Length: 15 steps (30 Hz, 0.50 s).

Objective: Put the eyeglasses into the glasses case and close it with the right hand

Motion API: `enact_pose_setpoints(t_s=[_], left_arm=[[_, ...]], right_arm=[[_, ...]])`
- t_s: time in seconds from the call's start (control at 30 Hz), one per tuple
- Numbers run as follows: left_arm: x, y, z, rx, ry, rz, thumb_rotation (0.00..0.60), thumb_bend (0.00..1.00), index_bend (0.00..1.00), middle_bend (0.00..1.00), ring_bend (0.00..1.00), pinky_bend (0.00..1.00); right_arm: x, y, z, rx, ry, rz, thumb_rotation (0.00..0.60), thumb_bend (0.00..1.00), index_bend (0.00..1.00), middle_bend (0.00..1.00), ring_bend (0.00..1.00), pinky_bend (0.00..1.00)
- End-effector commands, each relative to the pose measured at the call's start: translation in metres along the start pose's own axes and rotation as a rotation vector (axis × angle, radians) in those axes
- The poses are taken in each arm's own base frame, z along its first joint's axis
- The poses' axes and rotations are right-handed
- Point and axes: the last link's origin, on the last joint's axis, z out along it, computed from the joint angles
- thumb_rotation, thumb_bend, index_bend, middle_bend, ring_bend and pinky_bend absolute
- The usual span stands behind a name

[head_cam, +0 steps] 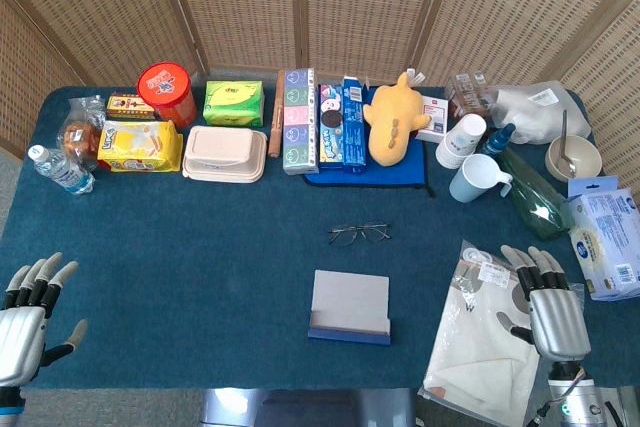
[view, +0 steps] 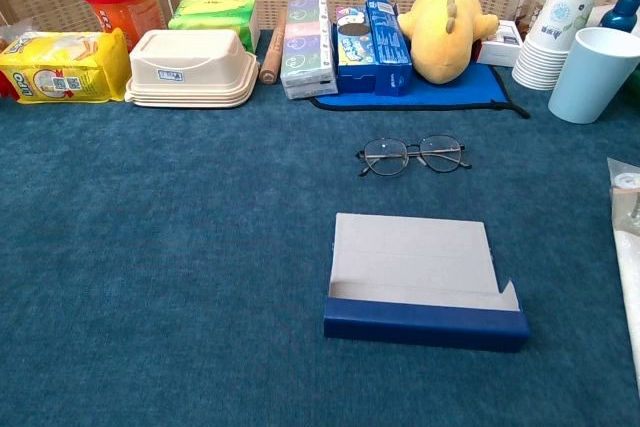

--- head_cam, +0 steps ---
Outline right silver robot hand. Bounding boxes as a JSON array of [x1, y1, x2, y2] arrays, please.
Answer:
[[496, 245, 591, 362]]

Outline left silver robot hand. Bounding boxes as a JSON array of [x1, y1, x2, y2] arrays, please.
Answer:
[[0, 251, 89, 388]]

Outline blue grey glasses case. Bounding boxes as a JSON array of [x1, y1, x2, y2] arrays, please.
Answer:
[[307, 269, 392, 347]]

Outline wire-frame eyeglasses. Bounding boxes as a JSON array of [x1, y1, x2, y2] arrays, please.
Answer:
[[328, 220, 391, 247]]

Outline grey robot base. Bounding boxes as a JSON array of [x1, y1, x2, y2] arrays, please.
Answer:
[[199, 387, 419, 427]]

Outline blue white wipes pack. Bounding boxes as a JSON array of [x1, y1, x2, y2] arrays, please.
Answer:
[[566, 175, 640, 302]]

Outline green glass bottle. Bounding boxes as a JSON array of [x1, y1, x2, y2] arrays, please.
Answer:
[[497, 146, 575, 241]]

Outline light blue mug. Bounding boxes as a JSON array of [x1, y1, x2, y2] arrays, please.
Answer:
[[448, 153, 515, 204]]

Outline beige bowl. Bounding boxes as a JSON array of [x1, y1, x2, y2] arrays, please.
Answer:
[[544, 135, 603, 182]]

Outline clear plastic water bottle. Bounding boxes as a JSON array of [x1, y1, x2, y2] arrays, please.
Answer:
[[27, 145, 96, 196]]

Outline metal spoon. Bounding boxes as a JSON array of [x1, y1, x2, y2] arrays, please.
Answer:
[[558, 109, 579, 179]]

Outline dark blue small bottle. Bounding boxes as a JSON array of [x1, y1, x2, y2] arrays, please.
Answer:
[[482, 122, 517, 156]]

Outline teal carpet table cover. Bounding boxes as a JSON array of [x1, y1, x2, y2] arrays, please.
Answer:
[[0, 84, 640, 391]]

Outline stack of white paper cups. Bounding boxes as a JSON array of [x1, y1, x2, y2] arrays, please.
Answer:
[[434, 113, 488, 170]]

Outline white filled plastic bag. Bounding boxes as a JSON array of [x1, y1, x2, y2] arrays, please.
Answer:
[[482, 80, 592, 146]]

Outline bagged brown bread bun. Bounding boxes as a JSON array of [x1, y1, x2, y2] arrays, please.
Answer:
[[57, 95, 107, 172]]

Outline yellow biscuit pack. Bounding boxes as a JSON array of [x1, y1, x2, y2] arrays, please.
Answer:
[[97, 120, 184, 173]]

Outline small white red box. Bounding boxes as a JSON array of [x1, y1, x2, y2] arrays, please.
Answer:
[[414, 95, 450, 143]]

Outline clear pack of brown snacks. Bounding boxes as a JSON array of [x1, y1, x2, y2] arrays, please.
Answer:
[[444, 71, 496, 126]]

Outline yellow plush toy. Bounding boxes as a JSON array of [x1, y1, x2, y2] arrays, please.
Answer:
[[362, 66, 432, 167]]

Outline open blue cardboard box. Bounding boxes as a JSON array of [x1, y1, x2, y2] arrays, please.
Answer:
[[341, 75, 370, 176]]

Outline beige plastic lunch box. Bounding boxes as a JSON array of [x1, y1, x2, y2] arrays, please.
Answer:
[[181, 125, 269, 184]]

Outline blue yellow cookie box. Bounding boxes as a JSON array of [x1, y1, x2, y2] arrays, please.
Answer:
[[318, 83, 346, 171]]

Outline orange tub with red lid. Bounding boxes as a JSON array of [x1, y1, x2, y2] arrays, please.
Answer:
[[136, 61, 198, 128]]

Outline green tissue pack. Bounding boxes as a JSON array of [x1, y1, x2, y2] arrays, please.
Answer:
[[202, 79, 265, 128]]

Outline pastel tissue pack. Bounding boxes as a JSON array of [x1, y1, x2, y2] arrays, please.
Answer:
[[282, 66, 320, 176]]

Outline woven rattan folding screen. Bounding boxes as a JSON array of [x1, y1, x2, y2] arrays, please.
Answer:
[[0, 0, 640, 183]]

